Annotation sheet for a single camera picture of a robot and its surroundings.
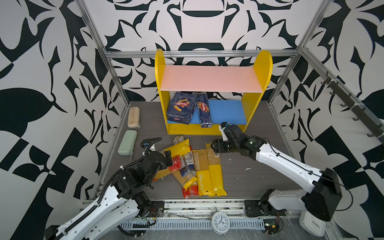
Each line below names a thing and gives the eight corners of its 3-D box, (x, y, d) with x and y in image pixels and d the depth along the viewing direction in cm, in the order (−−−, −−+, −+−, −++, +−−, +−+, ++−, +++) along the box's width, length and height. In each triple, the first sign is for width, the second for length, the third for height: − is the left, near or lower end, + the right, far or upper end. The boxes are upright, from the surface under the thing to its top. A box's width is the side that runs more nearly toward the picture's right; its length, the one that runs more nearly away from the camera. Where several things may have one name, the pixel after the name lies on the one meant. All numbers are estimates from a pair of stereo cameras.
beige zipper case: (128, 129, 105) (126, 126, 102) (130, 110, 117) (129, 107, 114) (139, 128, 106) (137, 125, 103) (140, 109, 118) (139, 105, 115)
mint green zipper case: (117, 155, 94) (115, 153, 91) (125, 132, 104) (123, 129, 101) (132, 155, 94) (130, 153, 91) (138, 132, 104) (136, 129, 101)
